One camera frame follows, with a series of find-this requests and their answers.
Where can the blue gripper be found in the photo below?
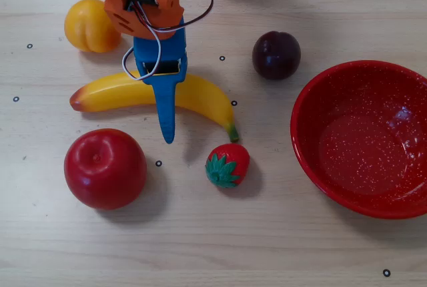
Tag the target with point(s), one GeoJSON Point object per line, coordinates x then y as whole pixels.
{"type": "Point", "coordinates": [164, 80]}

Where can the yellow toy banana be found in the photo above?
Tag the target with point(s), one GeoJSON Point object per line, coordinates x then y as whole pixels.
{"type": "Point", "coordinates": [100, 96]}

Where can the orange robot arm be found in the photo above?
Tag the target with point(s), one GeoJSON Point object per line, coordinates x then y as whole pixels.
{"type": "Point", "coordinates": [150, 23]}

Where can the red speckled bowl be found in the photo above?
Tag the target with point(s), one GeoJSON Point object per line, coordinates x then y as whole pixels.
{"type": "Point", "coordinates": [360, 147]}

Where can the red toy strawberry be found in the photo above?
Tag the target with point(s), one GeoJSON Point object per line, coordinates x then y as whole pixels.
{"type": "Point", "coordinates": [230, 163]}

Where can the red toy apple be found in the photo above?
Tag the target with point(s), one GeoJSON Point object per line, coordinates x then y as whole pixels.
{"type": "Point", "coordinates": [105, 170]}

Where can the yellow orange toy peach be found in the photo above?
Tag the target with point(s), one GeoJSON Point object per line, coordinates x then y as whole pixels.
{"type": "Point", "coordinates": [83, 26]}

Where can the dark purple toy plum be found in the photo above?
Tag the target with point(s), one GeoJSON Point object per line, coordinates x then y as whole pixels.
{"type": "Point", "coordinates": [276, 55]}

